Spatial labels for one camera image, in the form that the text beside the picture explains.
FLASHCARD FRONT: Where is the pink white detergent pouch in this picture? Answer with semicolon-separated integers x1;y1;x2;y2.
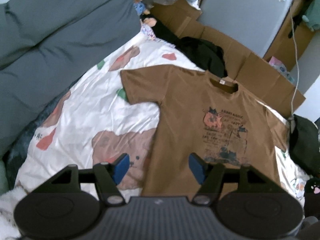
269;56;298;84

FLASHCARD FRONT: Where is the large flattened cardboard sheet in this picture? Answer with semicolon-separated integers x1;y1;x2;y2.
150;0;307;118

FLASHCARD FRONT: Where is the grey padded cushion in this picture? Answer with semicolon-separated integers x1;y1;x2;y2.
0;0;142;155

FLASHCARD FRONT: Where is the black strap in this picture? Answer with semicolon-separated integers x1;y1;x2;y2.
287;12;304;39

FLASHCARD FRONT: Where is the white cable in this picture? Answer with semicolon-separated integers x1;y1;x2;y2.
290;7;300;118

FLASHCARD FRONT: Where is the teddy bear in blue shirt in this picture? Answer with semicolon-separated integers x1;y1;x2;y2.
133;0;157;27

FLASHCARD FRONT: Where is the floral patterned cloth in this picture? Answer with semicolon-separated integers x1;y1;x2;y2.
140;24;157;42

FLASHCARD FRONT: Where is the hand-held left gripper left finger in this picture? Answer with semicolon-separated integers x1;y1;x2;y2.
31;153;130;205

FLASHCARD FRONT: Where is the folded black garment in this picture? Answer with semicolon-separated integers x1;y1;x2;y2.
289;114;320;175

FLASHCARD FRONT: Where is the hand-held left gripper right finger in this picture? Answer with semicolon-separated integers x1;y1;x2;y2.
188;153;288;205

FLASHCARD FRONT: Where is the white fuzzy blanket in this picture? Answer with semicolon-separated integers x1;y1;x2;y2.
0;187;28;240

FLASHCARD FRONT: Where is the crumpled black garment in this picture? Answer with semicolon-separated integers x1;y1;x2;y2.
175;37;228;78

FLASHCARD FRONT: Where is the white bear print bed sheet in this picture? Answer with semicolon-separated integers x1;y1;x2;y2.
14;32;312;198

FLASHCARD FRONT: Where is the black paw print cushion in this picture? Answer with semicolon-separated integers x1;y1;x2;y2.
301;177;320;218

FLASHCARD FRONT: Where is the brown printed t-shirt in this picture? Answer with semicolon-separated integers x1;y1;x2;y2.
120;65;290;197

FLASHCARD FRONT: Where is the dark grey fuzzy blanket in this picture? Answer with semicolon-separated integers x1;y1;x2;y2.
5;92;70;188

